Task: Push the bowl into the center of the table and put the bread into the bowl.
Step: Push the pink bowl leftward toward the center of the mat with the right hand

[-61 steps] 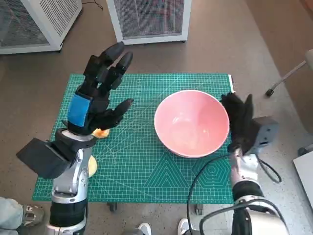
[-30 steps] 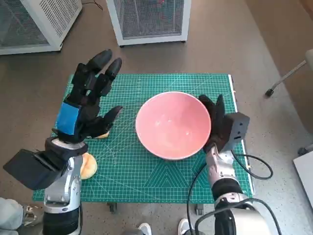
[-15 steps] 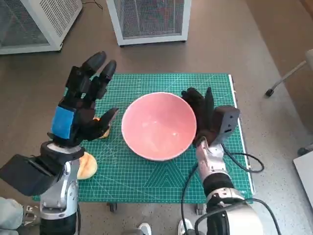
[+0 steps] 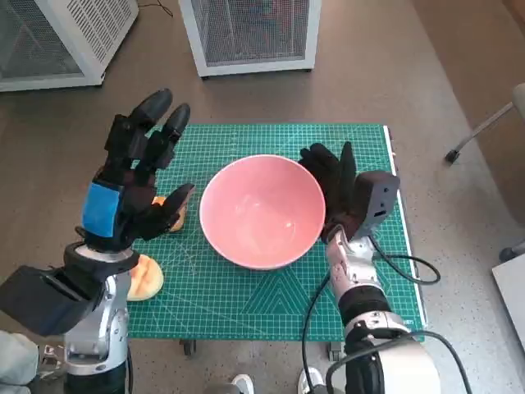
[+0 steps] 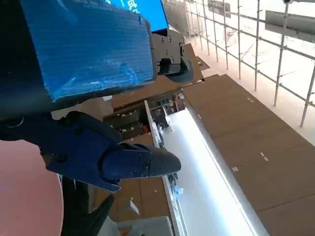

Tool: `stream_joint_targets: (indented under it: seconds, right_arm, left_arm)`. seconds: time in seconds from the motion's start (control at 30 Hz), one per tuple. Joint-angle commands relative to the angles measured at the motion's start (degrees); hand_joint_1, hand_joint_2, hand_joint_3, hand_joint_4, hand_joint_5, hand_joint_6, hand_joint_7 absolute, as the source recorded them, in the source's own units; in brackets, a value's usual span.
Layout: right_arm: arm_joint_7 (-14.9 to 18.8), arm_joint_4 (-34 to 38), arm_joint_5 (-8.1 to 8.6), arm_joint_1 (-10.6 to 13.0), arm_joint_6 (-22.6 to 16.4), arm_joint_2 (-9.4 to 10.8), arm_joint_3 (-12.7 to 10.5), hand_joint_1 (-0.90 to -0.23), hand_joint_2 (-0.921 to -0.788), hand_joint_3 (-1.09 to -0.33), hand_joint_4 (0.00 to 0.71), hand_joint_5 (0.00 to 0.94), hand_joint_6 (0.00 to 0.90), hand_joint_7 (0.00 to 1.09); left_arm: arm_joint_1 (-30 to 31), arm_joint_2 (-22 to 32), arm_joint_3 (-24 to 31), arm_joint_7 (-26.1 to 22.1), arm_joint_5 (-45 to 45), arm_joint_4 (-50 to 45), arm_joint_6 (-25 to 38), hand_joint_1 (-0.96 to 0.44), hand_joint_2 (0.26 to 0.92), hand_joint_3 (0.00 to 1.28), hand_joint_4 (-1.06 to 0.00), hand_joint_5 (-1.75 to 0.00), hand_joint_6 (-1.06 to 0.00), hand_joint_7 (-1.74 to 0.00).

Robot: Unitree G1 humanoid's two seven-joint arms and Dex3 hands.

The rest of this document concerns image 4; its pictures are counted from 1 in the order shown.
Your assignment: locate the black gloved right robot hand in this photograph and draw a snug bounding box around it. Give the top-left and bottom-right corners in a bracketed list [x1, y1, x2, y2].
[298, 141, 365, 238]

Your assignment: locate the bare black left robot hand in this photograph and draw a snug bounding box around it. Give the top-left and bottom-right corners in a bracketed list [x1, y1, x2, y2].
[75, 87, 197, 254]

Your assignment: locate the long orange toy bread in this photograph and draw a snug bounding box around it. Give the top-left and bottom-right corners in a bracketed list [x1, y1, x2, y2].
[151, 195, 188, 233]

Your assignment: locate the pink bowl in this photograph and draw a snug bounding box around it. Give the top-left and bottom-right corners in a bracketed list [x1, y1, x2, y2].
[199, 154, 327, 271]

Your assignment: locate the round toy bread bun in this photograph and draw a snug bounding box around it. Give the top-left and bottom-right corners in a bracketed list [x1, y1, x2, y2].
[126, 254, 165, 303]

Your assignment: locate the green cutting mat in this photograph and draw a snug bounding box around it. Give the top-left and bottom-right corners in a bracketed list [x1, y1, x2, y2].
[122, 122, 427, 342]

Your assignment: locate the white mesh cabinet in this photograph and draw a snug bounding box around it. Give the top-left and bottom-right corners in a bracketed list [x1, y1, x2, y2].
[0, 0, 139, 92]
[178, 0, 322, 77]

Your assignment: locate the black chair caster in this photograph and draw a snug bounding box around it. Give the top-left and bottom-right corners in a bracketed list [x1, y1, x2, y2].
[499, 241, 525, 263]

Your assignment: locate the white shoe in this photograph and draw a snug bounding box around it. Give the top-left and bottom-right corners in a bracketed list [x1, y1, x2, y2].
[231, 372, 254, 394]
[298, 365, 325, 394]

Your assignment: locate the person's grey knee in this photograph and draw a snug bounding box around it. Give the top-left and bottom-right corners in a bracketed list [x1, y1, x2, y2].
[0, 330, 41, 389]

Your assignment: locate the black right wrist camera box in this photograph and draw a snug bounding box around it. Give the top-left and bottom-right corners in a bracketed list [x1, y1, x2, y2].
[351, 171, 401, 240]

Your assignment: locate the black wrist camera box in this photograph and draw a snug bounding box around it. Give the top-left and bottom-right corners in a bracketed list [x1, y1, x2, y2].
[351, 171, 401, 240]
[0, 264, 104, 337]

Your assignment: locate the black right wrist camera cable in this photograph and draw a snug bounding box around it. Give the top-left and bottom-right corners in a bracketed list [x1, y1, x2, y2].
[301, 236, 442, 394]

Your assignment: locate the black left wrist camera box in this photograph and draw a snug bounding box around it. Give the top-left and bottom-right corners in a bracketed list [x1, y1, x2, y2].
[0, 264, 104, 337]

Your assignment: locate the thin black floor cable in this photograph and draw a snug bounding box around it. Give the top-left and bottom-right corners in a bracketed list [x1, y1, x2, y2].
[137, 0, 173, 16]

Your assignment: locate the black right arm cable loop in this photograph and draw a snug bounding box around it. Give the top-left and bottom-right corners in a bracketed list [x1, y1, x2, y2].
[326, 330, 473, 394]

